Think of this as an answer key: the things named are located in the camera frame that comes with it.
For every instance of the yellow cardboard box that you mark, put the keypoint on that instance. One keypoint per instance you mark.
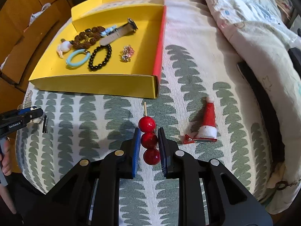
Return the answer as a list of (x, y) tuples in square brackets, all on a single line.
[(91, 68)]

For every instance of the person's left hand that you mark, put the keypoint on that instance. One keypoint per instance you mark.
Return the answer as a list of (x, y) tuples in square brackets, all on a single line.
[(5, 159)]

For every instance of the white bunny figurine clip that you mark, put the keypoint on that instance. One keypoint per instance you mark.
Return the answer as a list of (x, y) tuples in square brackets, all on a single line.
[(37, 120)]

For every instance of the white fluffy hair clip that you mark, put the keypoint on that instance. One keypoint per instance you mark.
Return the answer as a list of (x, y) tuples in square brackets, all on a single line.
[(64, 47)]

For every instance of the red ball hair stick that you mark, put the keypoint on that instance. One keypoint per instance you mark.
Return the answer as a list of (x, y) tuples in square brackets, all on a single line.
[(149, 140)]

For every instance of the red santa hat clip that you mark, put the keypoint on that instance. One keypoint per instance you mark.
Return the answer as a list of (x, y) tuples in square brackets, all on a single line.
[(208, 129)]

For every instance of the pink gold flower clip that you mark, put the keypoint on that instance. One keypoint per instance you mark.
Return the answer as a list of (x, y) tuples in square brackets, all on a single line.
[(127, 53)]

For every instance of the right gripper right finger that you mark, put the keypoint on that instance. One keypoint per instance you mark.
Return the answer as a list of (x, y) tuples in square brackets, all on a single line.
[(177, 164)]

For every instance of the wooden wardrobe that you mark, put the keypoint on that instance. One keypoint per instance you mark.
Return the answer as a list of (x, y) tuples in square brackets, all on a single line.
[(22, 45)]

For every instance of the floral quilt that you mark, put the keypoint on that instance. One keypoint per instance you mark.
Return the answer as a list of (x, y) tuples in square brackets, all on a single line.
[(267, 68)]

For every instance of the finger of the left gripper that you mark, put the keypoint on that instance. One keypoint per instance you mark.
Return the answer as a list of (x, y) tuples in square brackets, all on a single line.
[(26, 110), (32, 115)]

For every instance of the small black hair clip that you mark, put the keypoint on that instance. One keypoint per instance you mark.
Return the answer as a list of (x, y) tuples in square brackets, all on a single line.
[(44, 127)]

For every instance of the white plastic bag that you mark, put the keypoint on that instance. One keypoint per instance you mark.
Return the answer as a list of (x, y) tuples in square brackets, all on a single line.
[(34, 16)]

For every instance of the light blue bunny clip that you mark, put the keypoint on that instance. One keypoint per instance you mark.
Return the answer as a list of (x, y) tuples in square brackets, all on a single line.
[(108, 31)]

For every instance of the pearl hair clip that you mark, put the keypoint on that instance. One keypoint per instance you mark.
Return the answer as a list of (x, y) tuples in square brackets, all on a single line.
[(27, 102)]

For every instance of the leaf pattern bed cover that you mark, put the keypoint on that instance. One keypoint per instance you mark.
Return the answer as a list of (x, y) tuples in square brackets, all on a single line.
[(197, 61)]

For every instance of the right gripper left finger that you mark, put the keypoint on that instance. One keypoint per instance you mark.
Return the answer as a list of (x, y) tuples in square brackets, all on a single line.
[(119, 164)]

